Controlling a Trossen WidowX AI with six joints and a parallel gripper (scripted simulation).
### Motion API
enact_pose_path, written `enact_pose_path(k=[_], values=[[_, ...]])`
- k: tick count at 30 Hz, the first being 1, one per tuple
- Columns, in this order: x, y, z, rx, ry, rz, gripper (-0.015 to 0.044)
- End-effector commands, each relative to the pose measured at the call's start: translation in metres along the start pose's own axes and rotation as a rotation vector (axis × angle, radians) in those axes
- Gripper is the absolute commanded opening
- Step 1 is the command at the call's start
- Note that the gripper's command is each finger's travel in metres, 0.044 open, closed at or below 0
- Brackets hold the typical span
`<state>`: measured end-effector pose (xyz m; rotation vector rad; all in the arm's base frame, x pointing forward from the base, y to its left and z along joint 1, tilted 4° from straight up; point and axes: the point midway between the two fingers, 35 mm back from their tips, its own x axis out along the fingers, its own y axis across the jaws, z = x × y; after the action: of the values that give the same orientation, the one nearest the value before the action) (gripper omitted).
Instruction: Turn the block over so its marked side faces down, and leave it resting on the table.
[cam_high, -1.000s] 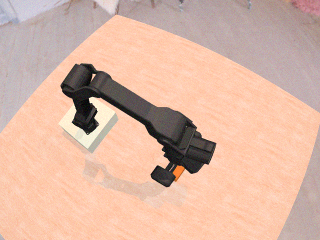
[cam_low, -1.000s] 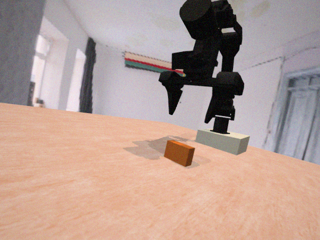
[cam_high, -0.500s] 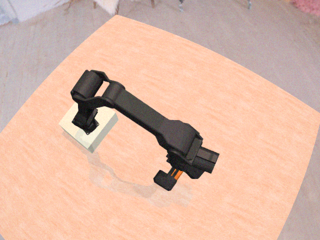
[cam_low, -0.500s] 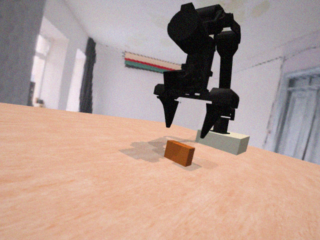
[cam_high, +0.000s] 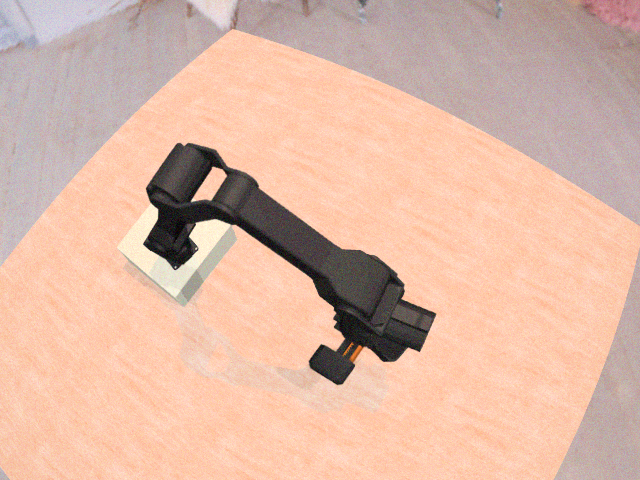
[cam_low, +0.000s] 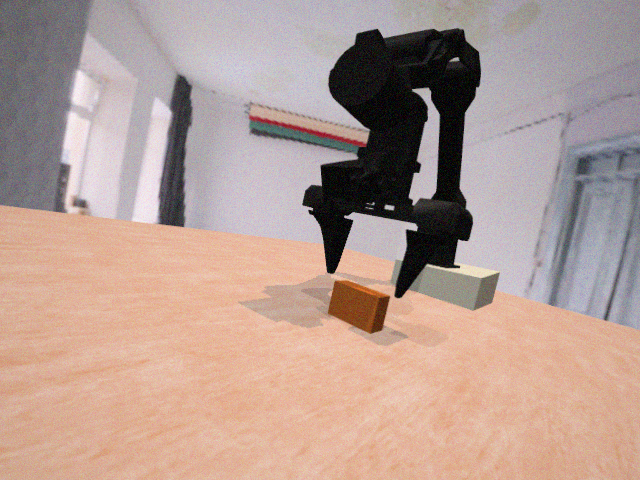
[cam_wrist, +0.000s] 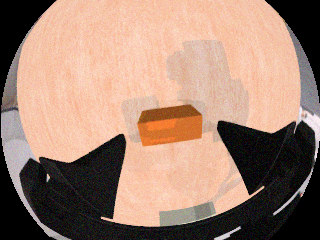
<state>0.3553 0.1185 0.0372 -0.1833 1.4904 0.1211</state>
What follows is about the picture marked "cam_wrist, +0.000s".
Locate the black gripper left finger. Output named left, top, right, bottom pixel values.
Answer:
left=39, top=133, right=127, bottom=220

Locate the orange block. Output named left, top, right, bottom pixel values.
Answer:
left=137, top=105, right=203, bottom=147

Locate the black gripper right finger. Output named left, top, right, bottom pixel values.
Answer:
left=217, top=120, right=296, bottom=196

